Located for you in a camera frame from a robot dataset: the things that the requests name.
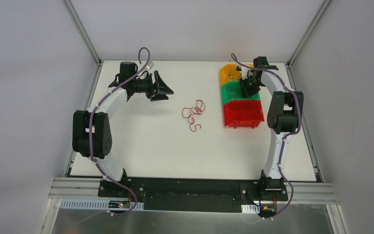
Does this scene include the yellow plastic bin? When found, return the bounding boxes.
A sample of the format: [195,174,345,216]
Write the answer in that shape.
[219,63,242,87]

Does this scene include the left white cable duct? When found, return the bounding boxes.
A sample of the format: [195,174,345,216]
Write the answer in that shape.
[60,199,144,212]

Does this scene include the green plastic bin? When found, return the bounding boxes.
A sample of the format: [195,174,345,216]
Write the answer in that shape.
[221,81,261,105]

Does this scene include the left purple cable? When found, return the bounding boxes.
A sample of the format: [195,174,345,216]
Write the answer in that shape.
[88,47,150,217]

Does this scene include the right white cable duct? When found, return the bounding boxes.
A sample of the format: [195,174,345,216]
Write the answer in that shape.
[241,205,260,214]

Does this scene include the right circuit board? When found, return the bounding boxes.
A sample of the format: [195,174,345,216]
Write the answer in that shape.
[259,206,277,218]

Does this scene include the aluminium frame rail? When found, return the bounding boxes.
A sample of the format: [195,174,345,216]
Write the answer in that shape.
[38,177,348,234]

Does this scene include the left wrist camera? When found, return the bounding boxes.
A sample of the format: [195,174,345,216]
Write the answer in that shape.
[146,61,154,70]

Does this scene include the circuit board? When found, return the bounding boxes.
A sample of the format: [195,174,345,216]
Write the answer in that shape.
[259,206,277,218]
[108,200,131,210]

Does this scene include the red plastic bin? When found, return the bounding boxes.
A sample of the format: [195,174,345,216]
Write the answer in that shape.
[223,100,265,129]

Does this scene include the red wires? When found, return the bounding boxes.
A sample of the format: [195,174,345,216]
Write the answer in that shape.
[182,99,206,133]

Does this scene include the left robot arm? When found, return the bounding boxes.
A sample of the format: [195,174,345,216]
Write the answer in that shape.
[72,61,174,197]

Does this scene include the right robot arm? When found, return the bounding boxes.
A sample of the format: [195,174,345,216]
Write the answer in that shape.
[240,57,304,200]

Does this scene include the left circuit board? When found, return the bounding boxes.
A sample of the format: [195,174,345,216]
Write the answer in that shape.
[108,200,131,210]

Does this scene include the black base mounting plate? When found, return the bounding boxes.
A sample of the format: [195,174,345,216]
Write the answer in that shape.
[98,177,289,213]

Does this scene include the white cable duct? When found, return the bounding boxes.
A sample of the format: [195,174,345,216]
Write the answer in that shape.
[60,199,144,212]
[241,205,260,214]

